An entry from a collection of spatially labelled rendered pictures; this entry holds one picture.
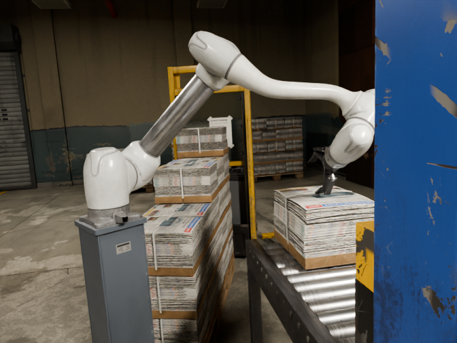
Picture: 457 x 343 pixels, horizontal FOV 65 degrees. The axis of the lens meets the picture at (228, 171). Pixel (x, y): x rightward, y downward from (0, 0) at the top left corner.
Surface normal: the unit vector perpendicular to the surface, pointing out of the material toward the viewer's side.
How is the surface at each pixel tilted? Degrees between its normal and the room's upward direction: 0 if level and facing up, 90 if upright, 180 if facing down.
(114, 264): 90
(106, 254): 90
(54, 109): 90
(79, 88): 90
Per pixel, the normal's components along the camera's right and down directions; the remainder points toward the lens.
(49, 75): 0.18, 0.14
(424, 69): -0.98, 0.08
